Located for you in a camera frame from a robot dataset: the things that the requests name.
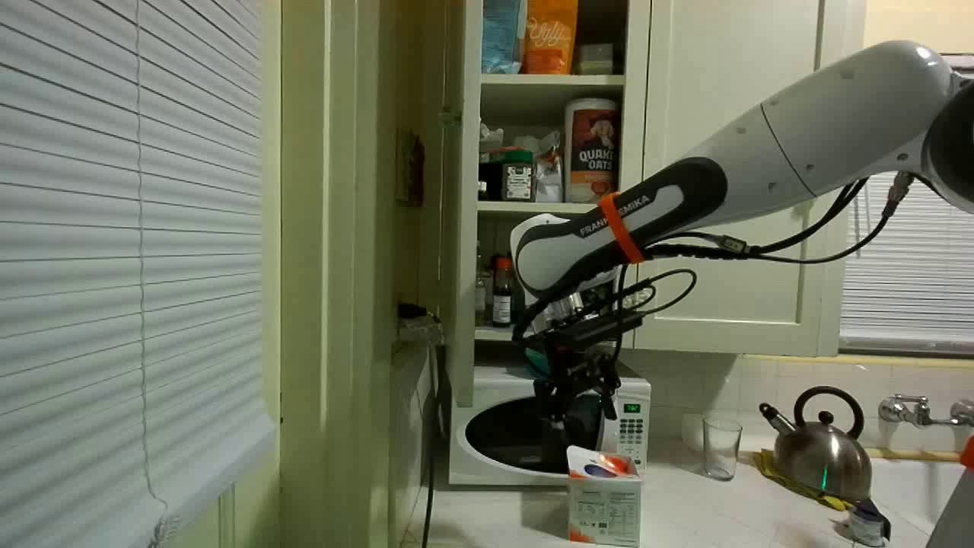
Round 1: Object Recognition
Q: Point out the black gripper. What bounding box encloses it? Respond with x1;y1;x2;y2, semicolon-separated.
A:
532;328;622;438

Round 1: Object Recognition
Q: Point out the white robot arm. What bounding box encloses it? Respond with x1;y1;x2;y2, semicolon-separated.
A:
511;39;974;355

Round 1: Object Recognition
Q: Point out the cream upper cabinet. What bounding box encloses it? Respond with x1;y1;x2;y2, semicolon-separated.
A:
448;0;652;404

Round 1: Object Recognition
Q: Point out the cream cabinet door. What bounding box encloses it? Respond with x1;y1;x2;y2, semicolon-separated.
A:
632;0;863;355

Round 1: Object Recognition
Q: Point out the white microwave oven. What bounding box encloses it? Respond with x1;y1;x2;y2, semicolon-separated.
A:
448;364;652;487

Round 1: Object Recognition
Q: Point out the white orange cotton swab box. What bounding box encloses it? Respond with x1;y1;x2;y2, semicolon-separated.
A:
565;443;641;548

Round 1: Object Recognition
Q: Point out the dark sauce bottle red cap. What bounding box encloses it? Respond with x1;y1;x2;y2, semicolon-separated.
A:
493;256;513;324

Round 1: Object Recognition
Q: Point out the clear drinking glass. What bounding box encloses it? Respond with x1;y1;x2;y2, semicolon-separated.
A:
703;417;742;480

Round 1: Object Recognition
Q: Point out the green lid spice jar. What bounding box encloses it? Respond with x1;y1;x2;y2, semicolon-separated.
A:
502;149;532;202

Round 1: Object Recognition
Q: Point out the oatmeal canister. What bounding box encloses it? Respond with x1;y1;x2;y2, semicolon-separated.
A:
565;97;617;205

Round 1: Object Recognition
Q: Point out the chrome sink faucet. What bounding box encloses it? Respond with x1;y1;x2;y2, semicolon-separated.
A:
878;396;974;425

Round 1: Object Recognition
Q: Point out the right window blind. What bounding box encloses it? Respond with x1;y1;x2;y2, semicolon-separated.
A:
840;181;974;355

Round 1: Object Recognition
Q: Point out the orange food bag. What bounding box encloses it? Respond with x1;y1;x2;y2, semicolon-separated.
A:
522;0;578;74

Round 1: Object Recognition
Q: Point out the blue food bag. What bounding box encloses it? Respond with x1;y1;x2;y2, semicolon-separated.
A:
480;0;522;74

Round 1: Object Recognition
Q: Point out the white window blind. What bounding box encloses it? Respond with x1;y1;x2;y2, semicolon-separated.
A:
0;0;272;548

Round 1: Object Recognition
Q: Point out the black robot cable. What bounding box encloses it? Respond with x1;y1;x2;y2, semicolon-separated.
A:
511;170;915;345

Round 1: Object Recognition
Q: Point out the black power cord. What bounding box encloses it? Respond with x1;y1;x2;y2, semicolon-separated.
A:
416;345;444;548

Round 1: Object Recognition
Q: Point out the orange arm strap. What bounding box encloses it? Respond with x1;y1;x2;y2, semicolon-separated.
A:
595;191;647;269

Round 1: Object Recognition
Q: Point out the steel kettle black handle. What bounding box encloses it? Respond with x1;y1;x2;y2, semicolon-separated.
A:
758;386;869;502

